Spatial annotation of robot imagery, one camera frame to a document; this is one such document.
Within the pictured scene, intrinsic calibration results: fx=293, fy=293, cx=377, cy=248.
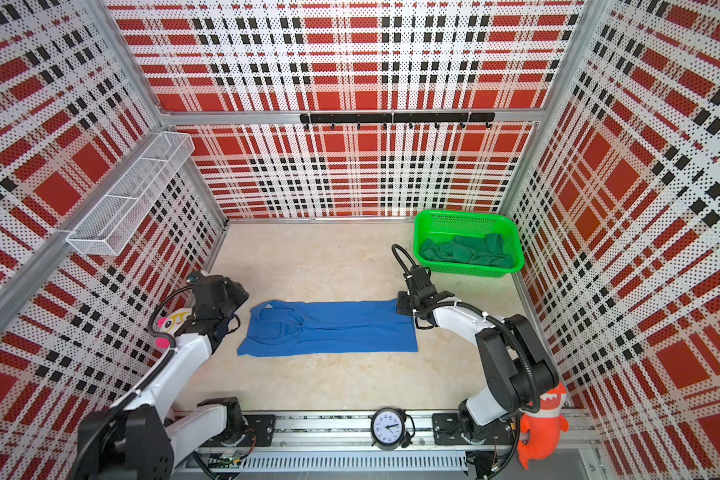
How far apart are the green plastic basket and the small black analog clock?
45 centimetres

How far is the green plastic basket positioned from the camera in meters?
1.01

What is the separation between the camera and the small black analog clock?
713 millimetres
